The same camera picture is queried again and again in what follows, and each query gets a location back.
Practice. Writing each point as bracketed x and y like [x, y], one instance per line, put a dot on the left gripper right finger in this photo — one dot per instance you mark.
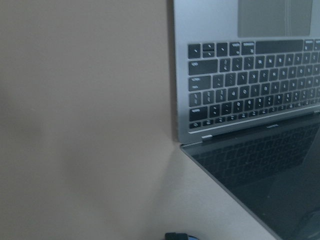
[185, 236]

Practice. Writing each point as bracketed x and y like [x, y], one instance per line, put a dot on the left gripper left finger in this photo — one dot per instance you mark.
[171, 236]

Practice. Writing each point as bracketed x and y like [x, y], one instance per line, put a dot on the grey laptop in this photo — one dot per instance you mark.
[248, 105]

